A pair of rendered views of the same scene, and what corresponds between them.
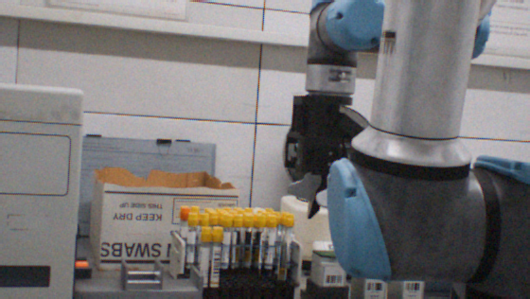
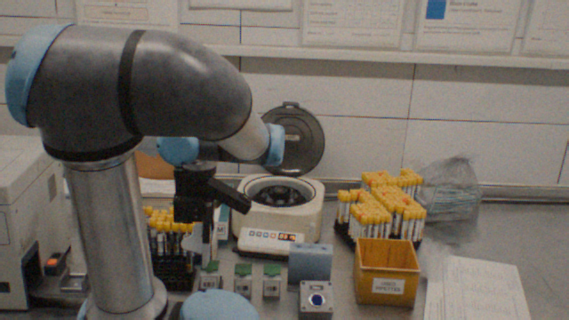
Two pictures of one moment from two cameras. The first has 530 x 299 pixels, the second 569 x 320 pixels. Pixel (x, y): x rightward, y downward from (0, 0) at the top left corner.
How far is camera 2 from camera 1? 71 cm
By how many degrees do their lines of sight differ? 24
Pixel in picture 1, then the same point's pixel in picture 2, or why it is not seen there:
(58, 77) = not seen: hidden behind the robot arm
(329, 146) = (194, 205)
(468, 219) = not seen: outside the picture
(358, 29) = (171, 156)
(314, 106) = (183, 177)
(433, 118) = (112, 303)
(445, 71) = (109, 280)
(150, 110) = not seen: hidden behind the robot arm
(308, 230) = (237, 219)
